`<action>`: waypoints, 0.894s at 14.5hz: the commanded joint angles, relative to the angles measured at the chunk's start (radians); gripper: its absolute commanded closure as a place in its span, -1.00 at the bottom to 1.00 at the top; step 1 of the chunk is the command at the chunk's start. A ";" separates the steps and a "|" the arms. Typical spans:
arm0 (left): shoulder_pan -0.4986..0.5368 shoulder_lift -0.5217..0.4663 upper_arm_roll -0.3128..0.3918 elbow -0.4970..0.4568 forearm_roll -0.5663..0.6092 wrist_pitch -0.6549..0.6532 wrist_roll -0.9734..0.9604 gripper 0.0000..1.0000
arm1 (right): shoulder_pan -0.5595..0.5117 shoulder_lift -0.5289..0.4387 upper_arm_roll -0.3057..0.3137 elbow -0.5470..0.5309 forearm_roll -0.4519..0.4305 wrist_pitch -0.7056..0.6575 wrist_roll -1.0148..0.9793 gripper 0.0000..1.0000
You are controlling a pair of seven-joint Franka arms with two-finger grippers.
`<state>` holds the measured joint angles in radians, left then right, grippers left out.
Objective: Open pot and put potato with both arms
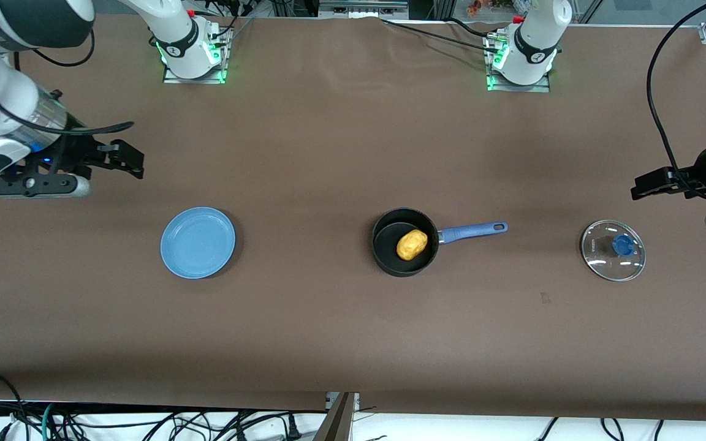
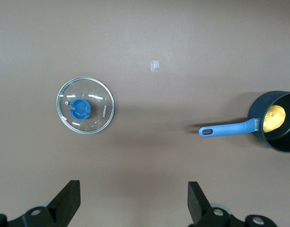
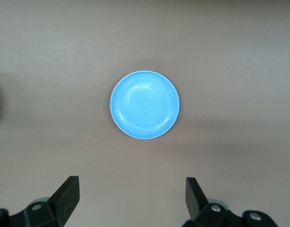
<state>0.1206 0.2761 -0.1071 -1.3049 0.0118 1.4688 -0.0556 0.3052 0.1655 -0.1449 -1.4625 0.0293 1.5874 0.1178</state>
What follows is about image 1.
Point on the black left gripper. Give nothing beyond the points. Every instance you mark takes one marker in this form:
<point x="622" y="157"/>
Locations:
<point x="700" y="169"/>

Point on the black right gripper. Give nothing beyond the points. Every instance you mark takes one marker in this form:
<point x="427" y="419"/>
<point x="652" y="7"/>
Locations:
<point x="74" y="153"/>

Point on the glass lid with blue knob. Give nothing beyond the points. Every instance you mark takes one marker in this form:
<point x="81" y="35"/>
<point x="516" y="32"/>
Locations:
<point x="613" y="251"/>

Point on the yellow potato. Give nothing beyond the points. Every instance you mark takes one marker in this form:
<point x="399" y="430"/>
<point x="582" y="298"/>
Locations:
<point x="412" y="245"/>

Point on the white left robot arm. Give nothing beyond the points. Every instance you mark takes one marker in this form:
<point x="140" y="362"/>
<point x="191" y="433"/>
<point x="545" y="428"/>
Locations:
<point x="534" y="43"/>

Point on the blue round plate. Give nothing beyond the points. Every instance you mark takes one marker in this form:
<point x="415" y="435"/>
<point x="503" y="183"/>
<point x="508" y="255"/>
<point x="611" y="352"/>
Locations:
<point x="198" y="243"/>

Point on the brown table cover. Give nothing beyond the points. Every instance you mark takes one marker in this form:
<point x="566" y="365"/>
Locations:
<point x="328" y="153"/>

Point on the orange background objects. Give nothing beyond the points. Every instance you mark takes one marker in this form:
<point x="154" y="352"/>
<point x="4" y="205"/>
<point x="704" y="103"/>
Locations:
<point x="488" y="6"/>

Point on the black power plug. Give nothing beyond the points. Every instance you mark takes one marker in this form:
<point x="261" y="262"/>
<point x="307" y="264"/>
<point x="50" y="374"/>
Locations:
<point x="293" y="427"/>

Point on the dark diagonal beam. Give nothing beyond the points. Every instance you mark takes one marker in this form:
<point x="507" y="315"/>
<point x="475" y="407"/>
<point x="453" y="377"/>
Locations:
<point x="336" y="425"/>

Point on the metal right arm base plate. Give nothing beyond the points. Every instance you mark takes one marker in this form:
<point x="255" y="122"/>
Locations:
<point x="172" y="76"/>

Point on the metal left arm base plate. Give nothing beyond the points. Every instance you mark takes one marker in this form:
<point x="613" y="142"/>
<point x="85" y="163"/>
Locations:
<point x="500" y="86"/>

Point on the silver metal bracket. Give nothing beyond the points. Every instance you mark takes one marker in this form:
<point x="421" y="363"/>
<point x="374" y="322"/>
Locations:
<point x="353" y="399"/>

